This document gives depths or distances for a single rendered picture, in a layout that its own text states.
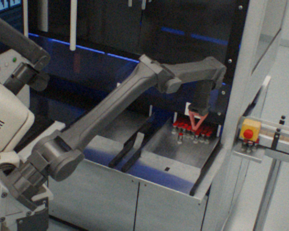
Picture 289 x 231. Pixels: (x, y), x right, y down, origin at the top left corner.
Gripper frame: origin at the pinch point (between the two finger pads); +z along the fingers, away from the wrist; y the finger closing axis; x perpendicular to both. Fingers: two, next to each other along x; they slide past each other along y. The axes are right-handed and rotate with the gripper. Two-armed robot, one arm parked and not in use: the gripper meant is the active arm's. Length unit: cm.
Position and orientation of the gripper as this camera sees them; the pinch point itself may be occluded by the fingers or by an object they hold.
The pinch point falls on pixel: (195, 127)
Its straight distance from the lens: 174.4
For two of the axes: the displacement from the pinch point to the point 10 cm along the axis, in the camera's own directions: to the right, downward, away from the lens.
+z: -1.7, 9.4, 3.1
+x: -9.1, -2.7, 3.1
